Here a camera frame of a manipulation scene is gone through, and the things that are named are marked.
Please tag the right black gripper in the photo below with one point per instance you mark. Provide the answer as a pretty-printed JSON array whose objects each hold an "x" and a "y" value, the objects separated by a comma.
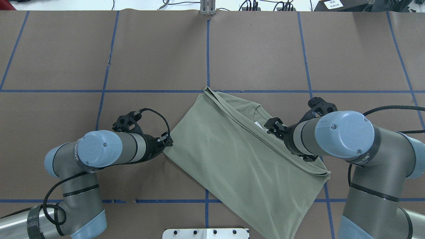
[{"x": 288, "y": 136}]

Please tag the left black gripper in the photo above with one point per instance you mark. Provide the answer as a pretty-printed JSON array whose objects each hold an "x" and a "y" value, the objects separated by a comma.
[{"x": 152, "y": 145}]

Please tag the olive green long-sleeve shirt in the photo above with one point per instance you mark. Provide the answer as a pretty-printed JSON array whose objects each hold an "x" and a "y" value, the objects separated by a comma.
[{"x": 222, "y": 144}]

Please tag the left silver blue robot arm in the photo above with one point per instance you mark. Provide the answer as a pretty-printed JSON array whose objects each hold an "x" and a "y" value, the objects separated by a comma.
[{"x": 73, "y": 206}]

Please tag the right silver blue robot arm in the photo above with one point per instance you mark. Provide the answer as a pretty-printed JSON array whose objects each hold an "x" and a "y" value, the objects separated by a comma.
[{"x": 383, "y": 160}]

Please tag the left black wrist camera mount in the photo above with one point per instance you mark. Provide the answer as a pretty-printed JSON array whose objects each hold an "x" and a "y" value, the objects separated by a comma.
[{"x": 128, "y": 123}]

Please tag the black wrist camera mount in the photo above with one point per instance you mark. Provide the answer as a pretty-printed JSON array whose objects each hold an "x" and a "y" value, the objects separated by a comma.
[
  {"x": 318, "y": 108},
  {"x": 128, "y": 123}
]

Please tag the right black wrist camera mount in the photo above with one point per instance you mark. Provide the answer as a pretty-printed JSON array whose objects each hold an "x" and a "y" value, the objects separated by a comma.
[{"x": 318, "y": 108}]

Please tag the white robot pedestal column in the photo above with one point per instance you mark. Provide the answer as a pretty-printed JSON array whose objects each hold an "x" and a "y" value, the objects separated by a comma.
[{"x": 207, "y": 233}]

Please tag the aluminium frame post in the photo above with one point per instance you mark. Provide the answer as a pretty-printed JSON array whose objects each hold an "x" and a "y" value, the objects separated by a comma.
[{"x": 207, "y": 7}]

